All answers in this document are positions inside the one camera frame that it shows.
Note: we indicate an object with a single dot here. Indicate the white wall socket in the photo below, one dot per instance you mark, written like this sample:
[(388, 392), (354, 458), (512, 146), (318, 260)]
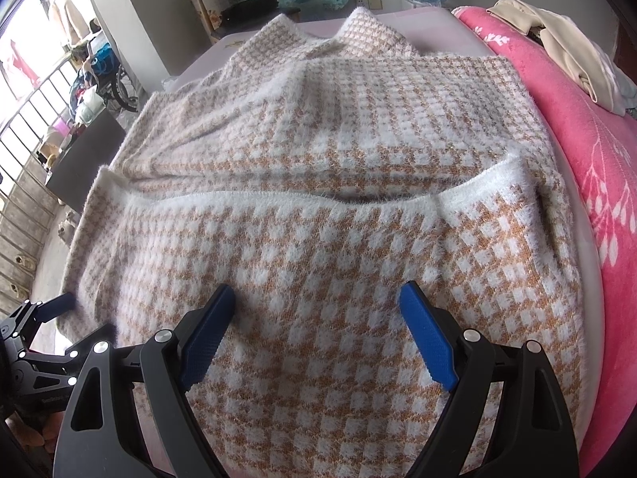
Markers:
[(371, 4)]

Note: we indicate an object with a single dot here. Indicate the beige shoe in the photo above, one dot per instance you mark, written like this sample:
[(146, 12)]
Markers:
[(64, 220), (66, 237)]

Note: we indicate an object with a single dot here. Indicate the cream garment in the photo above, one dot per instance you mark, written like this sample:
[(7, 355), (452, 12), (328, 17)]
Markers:
[(572, 45)]

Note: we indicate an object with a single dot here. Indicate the wooden chair with black seat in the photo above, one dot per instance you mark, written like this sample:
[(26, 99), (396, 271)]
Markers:
[(209, 20)]

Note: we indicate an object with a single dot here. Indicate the black board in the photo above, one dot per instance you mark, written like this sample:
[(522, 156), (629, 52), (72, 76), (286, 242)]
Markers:
[(84, 159)]

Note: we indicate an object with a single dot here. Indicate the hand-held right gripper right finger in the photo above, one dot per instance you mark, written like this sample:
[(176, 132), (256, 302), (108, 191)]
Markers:
[(430, 338)]

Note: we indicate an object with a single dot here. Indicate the person's left hand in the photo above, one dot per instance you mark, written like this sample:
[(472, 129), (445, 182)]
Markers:
[(30, 430)]

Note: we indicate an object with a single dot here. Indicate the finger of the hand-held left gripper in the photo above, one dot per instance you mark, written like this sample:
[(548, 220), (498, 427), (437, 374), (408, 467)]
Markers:
[(57, 303), (84, 341)]

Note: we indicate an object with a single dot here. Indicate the pink floral blanket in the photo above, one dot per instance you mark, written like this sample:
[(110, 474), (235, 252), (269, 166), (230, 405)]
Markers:
[(587, 159)]

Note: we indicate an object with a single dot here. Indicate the beige white houndstooth knit coat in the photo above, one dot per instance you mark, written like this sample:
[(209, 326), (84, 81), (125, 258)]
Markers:
[(318, 209)]

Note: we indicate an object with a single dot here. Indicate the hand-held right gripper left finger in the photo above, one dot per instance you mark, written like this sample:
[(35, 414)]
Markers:
[(209, 338)]

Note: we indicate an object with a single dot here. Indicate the white cloth bag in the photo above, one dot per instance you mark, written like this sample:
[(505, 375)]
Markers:
[(92, 104)]

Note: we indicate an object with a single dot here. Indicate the wheelchair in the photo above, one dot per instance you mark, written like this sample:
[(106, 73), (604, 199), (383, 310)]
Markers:
[(122, 92)]

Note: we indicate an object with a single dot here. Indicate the hanging clothes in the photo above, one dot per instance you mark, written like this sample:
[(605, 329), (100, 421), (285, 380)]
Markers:
[(67, 17)]

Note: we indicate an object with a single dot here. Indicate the metal railing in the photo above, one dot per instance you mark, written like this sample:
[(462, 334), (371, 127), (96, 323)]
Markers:
[(40, 99)]

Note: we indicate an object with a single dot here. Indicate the black garment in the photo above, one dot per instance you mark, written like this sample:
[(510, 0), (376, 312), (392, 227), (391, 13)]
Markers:
[(249, 10)]

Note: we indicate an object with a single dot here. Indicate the grey garment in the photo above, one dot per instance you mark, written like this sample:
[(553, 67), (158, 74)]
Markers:
[(617, 84)]

